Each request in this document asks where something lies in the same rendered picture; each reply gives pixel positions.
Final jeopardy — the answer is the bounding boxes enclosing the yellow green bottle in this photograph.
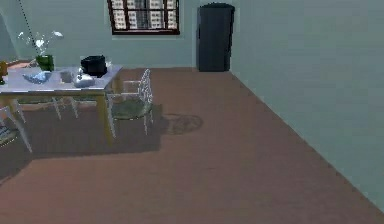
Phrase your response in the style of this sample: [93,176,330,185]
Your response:
[0,60,8,86]

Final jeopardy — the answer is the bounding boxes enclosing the pale grey bowl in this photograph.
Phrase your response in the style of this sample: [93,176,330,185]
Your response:
[73,75,96,89]

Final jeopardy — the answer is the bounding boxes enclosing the white flowers in green pot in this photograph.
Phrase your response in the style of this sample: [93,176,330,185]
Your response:
[17,30,64,72]

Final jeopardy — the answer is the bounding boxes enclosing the black fridge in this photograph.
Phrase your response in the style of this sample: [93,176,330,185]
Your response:
[195,2,236,73]

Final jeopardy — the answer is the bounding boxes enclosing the black pot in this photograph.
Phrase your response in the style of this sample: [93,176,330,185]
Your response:
[80,55,108,78]

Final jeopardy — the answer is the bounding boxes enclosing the grey cup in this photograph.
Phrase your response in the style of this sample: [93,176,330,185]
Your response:
[60,71,75,84]

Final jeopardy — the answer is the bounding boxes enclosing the grey top wooden table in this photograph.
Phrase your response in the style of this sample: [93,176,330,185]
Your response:
[0,63,124,147]

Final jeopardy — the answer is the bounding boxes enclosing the white wire chair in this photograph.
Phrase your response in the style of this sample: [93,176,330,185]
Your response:
[0,105,34,154]
[105,68,155,139]

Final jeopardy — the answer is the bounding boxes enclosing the dark red framed window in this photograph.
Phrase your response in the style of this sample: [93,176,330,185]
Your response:
[106,0,181,36]

